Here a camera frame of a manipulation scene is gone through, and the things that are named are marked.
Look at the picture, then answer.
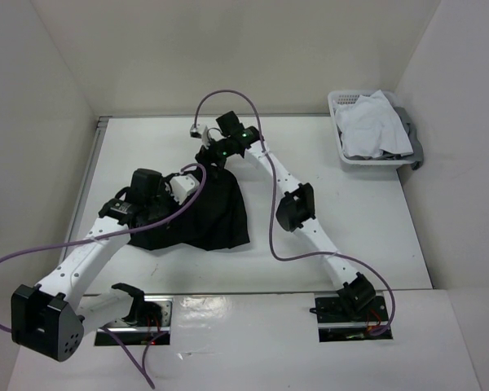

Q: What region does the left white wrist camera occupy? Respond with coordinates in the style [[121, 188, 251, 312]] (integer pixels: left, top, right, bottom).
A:
[[169, 174, 200, 205]]

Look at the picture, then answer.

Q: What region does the white laundry basket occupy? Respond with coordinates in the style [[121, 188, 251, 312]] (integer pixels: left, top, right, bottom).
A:
[[328, 90, 409, 171]]

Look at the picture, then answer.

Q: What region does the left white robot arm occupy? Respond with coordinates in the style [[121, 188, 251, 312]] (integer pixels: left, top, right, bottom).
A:
[[11, 169, 203, 362]]

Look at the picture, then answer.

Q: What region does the white skirt in basket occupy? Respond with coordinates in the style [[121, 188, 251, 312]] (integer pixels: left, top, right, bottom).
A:
[[334, 90, 413, 159]]

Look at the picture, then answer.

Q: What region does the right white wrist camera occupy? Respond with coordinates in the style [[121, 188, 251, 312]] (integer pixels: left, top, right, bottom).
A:
[[189, 124, 213, 148]]

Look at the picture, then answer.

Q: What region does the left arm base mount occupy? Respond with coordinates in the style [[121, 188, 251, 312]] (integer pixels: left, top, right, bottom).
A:
[[105, 295, 174, 347]]

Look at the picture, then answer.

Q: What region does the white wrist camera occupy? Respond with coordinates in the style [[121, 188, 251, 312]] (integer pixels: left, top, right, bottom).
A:
[[169, 174, 200, 205], [189, 124, 213, 148]]

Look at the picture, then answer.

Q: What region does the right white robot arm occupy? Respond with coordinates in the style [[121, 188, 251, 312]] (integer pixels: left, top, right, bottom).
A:
[[190, 112, 376, 320]]

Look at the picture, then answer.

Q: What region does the black pleated skirt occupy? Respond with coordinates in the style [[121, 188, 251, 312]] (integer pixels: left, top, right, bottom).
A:
[[130, 166, 250, 251]]

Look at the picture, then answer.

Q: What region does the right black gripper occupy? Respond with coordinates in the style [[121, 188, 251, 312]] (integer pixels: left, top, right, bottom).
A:
[[196, 133, 234, 182]]

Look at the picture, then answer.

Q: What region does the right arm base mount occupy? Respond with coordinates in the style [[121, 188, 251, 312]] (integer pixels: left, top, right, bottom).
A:
[[309, 294, 393, 343]]

